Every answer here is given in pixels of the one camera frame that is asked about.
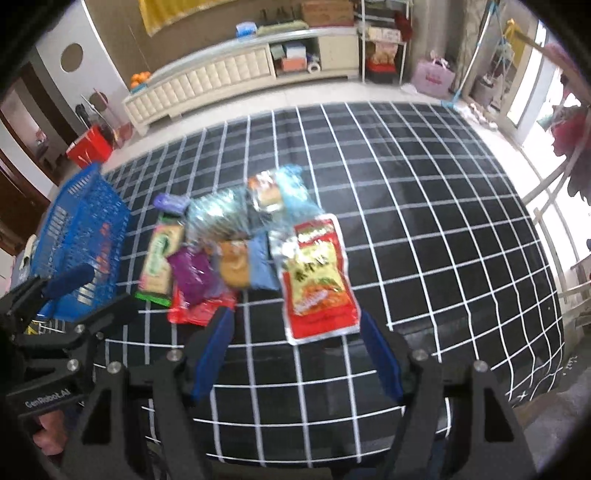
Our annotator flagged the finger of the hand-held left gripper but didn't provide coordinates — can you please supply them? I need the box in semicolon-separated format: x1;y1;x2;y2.
0;264;96;324
11;293;140;370

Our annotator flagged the purple snack packet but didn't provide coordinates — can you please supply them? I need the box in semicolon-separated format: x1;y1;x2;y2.
167;247;222;305

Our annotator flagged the purple wrapped snack bar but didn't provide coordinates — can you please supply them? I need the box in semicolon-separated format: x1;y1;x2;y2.
152;193;190;215

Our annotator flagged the light blue plastic wrapper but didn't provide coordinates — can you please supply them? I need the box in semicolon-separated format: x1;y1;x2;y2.
277;165;321;222

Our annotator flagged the yellow wall hanging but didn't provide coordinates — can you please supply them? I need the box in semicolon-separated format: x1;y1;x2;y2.
139;0;232;35

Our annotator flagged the pink gift bag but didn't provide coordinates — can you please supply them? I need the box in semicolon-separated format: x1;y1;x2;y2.
411;58;455;97

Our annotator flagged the cream tv cabinet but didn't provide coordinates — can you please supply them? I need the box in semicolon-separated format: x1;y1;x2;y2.
122;25;361;137

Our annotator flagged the silver blue snack packet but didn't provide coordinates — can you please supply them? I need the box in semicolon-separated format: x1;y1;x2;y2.
185;187;254;247

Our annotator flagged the red box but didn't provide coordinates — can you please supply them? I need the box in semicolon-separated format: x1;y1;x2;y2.
67;124;116;169

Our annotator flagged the cardboard box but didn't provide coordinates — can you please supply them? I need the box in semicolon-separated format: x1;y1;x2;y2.
301;0;355;27

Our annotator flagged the red snack packet yellow picture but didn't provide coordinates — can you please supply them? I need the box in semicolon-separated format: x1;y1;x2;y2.
270;215;361;346

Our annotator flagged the clear packet orange label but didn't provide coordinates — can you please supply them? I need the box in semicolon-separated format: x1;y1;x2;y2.
247;171;284;213

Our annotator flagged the green folded cloth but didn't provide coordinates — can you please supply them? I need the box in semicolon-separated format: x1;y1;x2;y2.
256;21;310;38

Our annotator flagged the blue plastic basket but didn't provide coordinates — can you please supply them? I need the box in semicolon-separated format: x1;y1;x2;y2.
30;162;134;321

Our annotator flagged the green snack packet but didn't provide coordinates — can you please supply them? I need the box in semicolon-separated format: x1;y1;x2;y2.
135;222;185;308

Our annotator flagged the person's left hand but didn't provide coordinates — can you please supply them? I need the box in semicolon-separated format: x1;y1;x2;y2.
30;408;70;455

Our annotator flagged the orange yellow snack packet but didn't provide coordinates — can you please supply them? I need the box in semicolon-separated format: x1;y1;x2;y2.
217;239;254;291

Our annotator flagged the blue pole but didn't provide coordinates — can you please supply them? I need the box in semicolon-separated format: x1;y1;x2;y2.
441;2;499;109

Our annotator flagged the white metal shelf rack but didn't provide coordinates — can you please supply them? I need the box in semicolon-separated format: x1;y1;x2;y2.
358;0;414;85

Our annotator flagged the red hanging clothing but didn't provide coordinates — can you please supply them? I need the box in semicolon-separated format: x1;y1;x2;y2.
551;92;591;204

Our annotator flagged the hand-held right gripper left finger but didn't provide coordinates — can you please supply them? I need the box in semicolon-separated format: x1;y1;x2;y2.
58;305;236;480

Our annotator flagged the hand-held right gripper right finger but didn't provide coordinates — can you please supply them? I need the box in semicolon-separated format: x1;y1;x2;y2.
360;309;539;480

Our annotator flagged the black white grid tablecloth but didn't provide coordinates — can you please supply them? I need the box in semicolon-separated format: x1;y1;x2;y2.
92;102;566;467

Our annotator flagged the red foil snack packet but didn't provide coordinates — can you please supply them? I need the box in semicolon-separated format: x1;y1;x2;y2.
167;284;238;328

